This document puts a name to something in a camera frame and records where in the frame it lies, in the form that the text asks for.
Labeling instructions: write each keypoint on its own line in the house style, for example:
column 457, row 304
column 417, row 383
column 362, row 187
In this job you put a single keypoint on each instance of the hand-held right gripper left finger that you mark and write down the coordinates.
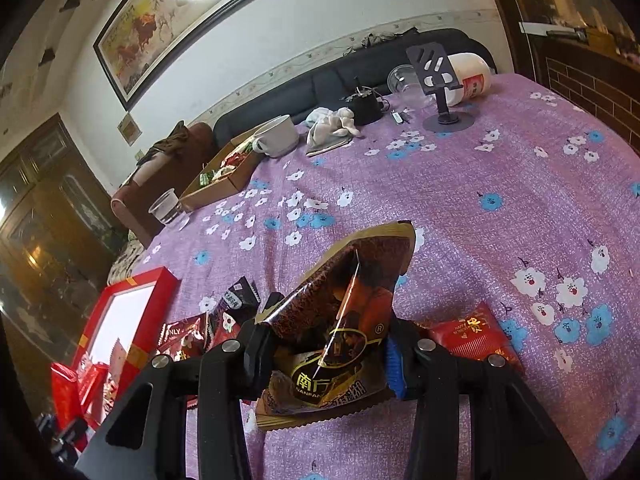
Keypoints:
column 257, row 355

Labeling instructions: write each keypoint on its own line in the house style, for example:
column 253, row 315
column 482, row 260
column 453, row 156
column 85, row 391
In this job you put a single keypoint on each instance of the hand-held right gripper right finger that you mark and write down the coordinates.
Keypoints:
column 395, row 367

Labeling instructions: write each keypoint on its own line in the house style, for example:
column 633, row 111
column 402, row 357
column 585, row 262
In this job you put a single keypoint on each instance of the brown snack packet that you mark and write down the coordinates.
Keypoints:
column 350, row 280

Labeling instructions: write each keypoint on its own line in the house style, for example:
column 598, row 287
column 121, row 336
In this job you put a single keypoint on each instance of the cardboard box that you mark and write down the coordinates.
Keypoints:
column 235, row 177

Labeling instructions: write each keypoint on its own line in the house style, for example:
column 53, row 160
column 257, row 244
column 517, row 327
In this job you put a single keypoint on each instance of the black snack packet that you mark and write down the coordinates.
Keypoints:
column 237, row 300

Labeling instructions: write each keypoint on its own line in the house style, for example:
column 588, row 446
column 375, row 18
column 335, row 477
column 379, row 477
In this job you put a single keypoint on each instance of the dark red snack packet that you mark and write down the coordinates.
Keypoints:
column 182, row 335

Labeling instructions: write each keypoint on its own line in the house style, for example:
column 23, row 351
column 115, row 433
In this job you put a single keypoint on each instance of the red gift box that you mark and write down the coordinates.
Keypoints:
column 150, row 280

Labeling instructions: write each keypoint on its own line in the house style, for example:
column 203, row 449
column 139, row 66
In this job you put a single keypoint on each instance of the clear plastic cup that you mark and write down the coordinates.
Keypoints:
column 165, row 207

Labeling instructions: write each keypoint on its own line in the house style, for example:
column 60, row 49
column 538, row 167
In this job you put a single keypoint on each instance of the purple floral tablecloth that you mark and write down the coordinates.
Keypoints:
column 450, row 200

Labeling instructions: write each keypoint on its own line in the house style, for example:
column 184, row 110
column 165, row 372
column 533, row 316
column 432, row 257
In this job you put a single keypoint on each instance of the green snack packet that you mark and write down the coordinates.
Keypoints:
column 206, row 178

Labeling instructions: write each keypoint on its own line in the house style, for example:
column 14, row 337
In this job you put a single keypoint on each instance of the red bag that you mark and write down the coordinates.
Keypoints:
column 75, row 390

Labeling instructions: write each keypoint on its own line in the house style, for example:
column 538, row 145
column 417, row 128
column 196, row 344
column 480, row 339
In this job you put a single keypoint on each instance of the brown armchair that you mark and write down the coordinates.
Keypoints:
column 145, row 185

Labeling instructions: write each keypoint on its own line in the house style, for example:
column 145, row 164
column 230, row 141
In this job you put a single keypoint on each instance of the white mug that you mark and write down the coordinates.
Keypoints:
column 280, row 137

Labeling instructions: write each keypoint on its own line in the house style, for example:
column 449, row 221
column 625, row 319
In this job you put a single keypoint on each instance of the book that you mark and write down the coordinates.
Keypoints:
column 325, row 146

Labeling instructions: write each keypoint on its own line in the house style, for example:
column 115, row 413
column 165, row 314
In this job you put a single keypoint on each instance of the clothes on armchair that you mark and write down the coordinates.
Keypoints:
column 167, row 145

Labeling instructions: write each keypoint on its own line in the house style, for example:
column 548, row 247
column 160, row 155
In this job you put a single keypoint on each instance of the white cloth bundle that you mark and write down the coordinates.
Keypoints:
column 330, row 122

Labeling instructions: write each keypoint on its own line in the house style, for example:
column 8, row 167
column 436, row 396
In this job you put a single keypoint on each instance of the small white device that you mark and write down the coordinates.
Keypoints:
column 399, row 117

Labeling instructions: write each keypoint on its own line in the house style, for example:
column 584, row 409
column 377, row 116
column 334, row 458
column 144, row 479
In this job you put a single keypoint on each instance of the wooden cabinet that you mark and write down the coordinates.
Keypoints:
column 45, row 220

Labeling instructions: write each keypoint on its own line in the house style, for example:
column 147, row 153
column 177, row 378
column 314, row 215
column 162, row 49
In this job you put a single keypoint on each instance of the black pouch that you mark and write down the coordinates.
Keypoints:
column 365, row 107

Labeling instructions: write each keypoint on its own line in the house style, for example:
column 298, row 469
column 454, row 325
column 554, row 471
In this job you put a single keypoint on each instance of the dark sofa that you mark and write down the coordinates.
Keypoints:
column 300, row 90

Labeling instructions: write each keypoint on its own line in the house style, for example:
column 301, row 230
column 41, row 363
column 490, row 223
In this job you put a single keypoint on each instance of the clear plastic container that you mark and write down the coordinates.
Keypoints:
column 402, row 85

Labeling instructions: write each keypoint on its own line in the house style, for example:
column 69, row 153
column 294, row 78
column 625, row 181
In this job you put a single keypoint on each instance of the grey phone stand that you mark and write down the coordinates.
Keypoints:
column 430, row 70

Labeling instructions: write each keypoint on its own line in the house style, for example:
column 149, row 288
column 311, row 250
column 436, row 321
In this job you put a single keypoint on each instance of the white plastic jar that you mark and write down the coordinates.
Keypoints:
column 472, row 77

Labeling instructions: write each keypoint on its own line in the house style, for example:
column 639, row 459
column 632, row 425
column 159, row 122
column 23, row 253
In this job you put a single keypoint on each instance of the grey clothes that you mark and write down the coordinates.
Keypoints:
column 380, row 40

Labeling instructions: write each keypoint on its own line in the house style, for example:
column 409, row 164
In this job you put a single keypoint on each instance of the brick-pattern counter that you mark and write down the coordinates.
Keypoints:
column 590, row 80

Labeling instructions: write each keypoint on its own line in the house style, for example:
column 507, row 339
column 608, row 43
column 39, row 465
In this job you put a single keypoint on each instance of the framed horse painting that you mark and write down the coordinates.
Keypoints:
column 175, row 15

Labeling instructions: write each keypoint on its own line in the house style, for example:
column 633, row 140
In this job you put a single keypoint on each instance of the small wall notice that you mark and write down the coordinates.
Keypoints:
column 129, row 129

